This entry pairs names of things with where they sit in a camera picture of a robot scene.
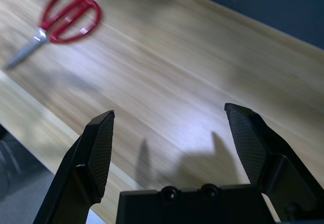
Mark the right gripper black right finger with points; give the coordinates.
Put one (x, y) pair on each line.
(253, 145)

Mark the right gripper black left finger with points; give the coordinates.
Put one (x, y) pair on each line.
(81, 170)

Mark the dark grey pegboard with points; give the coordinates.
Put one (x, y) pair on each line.
(253, 1)

